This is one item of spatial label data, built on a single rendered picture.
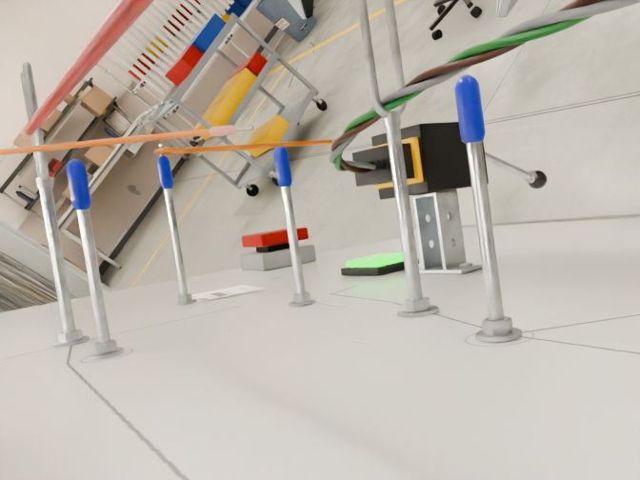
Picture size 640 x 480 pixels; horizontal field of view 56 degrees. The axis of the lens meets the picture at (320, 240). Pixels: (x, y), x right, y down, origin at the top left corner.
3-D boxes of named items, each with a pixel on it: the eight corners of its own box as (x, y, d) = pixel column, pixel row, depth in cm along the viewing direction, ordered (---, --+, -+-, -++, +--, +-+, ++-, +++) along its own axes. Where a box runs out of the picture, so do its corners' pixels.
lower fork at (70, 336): (50, 344, 31) (4, 71, 31) (87, 336, 32) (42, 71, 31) (54, 350, 30) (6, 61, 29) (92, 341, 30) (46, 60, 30)
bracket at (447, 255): (486, 267, 37) (475, 186, 37) (461, 273, 35) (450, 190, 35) (430, 267, 40) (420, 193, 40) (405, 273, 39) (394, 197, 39)
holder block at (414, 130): (490, 184, 38) (481, 120, 37) (429, 192, 34) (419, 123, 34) (438, 190, 41) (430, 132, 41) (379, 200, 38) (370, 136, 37)
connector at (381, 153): (445, 174, 36) (441, 141, 36) (390, 180, 33) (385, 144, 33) (408, 180, 38) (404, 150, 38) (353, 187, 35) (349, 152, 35)
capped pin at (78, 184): (94, 353, 27) (63, 163, 27) (128, 348, 27) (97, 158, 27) (84, 361, 26) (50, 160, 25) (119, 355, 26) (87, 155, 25)
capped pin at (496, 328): (469, 342, 20) (434, 78, 19) (484, 330, 21) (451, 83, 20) (514, 342, 19) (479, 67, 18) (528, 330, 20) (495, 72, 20)
